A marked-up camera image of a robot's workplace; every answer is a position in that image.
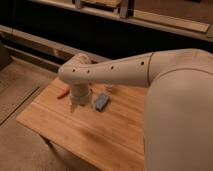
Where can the blue sponge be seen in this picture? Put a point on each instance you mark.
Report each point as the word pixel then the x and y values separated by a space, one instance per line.
pixel 101 101

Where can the wooden shelf ledge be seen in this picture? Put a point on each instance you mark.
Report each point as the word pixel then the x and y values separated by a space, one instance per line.
pixel 190 18

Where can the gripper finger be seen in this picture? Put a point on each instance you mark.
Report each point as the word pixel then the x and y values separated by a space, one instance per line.
pixel 72 108

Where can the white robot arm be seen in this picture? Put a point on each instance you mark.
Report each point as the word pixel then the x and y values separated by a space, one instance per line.
pixel 178 112

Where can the metal floor rail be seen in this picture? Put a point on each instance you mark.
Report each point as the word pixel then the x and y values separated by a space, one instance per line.
pixel 36 50

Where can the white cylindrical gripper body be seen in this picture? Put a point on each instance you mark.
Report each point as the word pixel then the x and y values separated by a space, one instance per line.
pixel 80 94

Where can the white ceramic cup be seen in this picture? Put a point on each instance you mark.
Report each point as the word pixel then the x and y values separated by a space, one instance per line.
pixel 109 87

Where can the wooden table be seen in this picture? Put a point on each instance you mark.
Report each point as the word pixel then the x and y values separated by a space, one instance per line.
pixel 111 140

